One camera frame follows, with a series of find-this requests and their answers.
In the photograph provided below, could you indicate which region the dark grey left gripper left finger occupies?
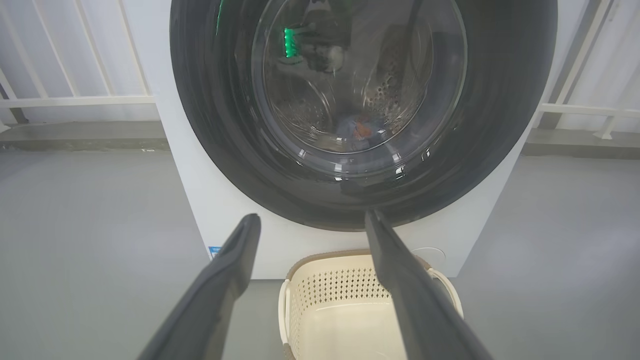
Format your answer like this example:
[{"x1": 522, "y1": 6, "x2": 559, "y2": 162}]
[{"x1": 137, "y1": 213, "x2": 262, "y2": 360}]

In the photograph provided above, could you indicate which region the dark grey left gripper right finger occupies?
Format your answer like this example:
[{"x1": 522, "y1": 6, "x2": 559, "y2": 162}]
[{"x1": 365, "y1": 210, "x2": 493, "y2": 360}]

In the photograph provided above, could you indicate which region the blue patterned garment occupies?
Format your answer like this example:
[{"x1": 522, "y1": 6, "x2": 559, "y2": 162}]
[{"x1": 335, "y1": 114, "x2": 387, "y2": 152}]

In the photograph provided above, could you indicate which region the black round glass washer door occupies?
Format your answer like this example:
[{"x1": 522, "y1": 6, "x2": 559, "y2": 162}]
[{"x1": 170, "y1": 0, "x2": 558, "y2": 232}]

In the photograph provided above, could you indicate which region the white front-load washing machine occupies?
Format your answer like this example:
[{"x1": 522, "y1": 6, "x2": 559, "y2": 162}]
[{"x1": 120, "y1": 0, "x2": 596, "y2": 280}]

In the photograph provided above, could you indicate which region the washing machine drum with clothes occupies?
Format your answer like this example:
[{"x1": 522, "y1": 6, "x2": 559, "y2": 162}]
[{"x1": 252, "y1": 0, "x2": 468, "y2": 153}]

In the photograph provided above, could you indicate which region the cream perforated laundry basket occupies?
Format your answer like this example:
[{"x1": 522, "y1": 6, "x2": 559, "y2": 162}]
[{"x1": 278, "y1": 250, "x2": 464, "y2": 360}]

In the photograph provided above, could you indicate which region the white metal railing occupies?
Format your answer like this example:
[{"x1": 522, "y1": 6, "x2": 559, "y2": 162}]
[
  {"x1": 0, "y1": 0, "x2": 157, "y2": 134},
  {"x1": 537, "y1": 0, "x2": 640, "y2": 141}
]

